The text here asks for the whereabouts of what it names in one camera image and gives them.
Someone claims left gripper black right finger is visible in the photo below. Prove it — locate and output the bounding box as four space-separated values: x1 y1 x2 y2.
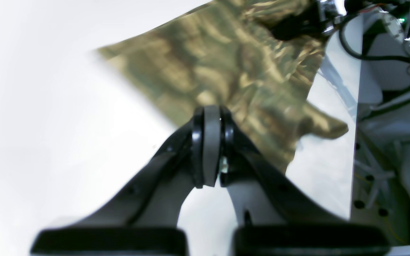
220 107 390 256

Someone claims image left gripper black left finger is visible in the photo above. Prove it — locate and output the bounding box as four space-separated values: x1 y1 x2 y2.
30 106 222 255

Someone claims camouflage T-shirt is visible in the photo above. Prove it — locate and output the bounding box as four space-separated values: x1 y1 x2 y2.
98 0 348 173

